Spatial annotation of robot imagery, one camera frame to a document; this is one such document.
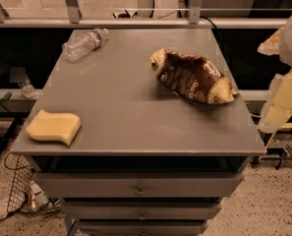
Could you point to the clear plastic water bottle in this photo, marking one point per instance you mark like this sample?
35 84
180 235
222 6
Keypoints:
82 45

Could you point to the yellow sponge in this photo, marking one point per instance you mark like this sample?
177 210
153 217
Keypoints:
54 127

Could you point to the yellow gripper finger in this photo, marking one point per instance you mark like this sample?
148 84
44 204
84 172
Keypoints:
277 109
271 45

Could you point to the grey metal railing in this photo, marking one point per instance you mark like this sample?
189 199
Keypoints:
87 14

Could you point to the middle grey drawer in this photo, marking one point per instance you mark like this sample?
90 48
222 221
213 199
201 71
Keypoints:
141 210

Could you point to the yellow metal stand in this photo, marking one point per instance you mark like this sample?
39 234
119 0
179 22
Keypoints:
278 147

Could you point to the top grey drawer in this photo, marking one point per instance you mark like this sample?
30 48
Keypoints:
138 185

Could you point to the small bottle on shelf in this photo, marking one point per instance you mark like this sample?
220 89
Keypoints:
28 90

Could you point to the grey drawer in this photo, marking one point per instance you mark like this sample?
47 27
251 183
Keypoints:
142 228
138 185
141 210

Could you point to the grey drawer cabinet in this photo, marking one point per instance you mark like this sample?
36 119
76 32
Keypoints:
131 123

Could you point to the brown chip bag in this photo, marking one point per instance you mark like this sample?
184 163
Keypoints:
192 77

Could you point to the bottom grey drawer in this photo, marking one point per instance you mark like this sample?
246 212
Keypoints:
142 228

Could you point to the wire mesh basket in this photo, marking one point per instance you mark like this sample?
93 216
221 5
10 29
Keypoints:
20 188

